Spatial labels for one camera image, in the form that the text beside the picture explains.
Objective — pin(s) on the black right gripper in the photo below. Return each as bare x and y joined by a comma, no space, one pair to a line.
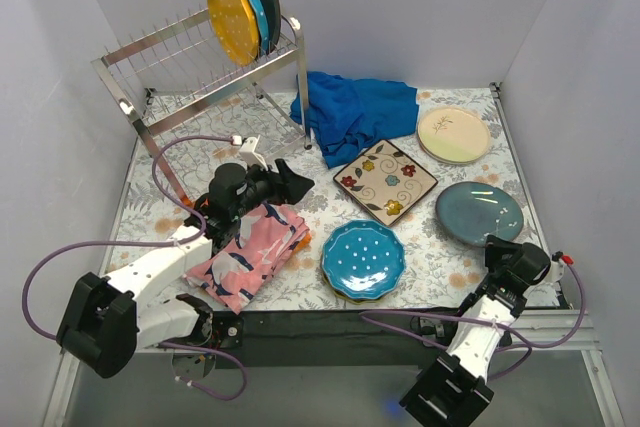
500,253

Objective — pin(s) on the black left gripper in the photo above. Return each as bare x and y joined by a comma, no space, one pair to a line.
279,182

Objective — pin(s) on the dark teal round plate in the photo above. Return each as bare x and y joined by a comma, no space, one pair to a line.
471,211

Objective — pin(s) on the square floral plate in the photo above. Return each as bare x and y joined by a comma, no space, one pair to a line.
385,182

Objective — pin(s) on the blue polka dot plate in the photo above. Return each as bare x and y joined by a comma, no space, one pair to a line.
363,261

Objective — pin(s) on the cream round plate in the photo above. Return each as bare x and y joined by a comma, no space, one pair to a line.
453,135

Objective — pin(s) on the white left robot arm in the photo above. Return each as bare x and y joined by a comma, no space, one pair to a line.
107,319

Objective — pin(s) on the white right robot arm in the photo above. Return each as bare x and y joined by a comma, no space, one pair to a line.
453,390

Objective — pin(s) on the steel dish rack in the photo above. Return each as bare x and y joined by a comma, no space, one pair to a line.
177,81

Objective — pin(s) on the orange cloth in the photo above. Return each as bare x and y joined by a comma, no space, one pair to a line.
261,229

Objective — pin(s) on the pink patterned cloth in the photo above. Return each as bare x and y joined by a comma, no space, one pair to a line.
233,280

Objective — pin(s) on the blue cloth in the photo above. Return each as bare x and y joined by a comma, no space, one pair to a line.
350,115

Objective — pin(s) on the floral tablecloth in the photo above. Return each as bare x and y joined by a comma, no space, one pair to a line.
440,270

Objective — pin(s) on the yellow plate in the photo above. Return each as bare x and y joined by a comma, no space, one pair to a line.
236,28

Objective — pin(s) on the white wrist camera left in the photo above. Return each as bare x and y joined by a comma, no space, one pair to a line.
248,151

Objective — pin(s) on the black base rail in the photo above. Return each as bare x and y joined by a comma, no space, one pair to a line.
316,338

